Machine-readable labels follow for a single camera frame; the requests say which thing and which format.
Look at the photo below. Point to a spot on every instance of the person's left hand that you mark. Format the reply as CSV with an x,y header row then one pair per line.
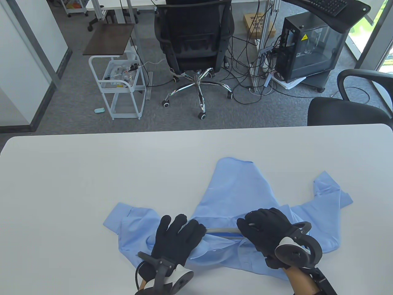
x,y
175,239

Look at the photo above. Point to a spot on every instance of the person's right hand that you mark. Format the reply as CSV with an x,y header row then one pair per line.
x,y
267,227

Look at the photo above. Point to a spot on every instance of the light blue long-sleeve shirt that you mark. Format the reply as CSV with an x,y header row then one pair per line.
x,y
239,190

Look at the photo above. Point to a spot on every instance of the gray plastic hanger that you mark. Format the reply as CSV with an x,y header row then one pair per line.
x,y
221,230

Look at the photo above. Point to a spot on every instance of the person's right forearm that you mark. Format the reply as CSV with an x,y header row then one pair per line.
x,y
301,282

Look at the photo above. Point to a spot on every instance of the person's left forearm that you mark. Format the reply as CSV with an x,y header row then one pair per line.
x,y
142,284

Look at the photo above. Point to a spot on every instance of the black tracking controller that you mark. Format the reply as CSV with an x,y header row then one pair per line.
x,y
181,279
291,255

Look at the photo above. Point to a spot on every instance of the white rolling cart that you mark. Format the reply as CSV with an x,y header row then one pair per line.
x,y
127,116

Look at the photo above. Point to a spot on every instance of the black armrest office chair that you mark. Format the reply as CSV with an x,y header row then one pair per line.
x,y
337,112

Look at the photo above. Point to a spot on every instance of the white papers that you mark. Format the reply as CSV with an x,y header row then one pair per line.
x,y
290,83

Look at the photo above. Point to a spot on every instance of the small teal object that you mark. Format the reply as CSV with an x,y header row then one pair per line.
x,y
99,110

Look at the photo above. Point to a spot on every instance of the black rolling stand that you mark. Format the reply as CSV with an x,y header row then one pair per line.
x,y
319,81

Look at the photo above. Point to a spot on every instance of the clear plastic parts bin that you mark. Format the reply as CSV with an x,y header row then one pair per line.
x,y
118,72

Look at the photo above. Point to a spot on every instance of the black computer tower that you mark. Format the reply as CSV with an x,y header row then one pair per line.
x,y
313,46

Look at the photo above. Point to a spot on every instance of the cardboard box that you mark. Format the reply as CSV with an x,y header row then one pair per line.
x,y
254,23

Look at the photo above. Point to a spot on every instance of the black mesh office chair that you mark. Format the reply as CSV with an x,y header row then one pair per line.
x,y
193,30

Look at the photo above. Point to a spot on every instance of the brown wooden side table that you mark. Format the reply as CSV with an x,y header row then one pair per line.
x,y
109,38

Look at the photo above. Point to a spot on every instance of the black desk top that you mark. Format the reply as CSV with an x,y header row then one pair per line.
x,y
347,21

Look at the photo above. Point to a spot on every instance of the black keyboard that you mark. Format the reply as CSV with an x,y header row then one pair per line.
x,y
328,5

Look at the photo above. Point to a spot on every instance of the black chair base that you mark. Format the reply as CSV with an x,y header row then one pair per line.
x,y
92,23

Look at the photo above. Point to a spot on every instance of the white desk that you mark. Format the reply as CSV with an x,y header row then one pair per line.
x,y
104,3

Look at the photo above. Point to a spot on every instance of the small white shelf cart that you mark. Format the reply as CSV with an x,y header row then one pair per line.
x,y
73,10

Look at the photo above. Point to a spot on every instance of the aluminium rail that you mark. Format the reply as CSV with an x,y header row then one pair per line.
x,y
149,89

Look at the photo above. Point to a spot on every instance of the aluminium frame post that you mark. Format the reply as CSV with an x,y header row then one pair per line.
x,y
262,43

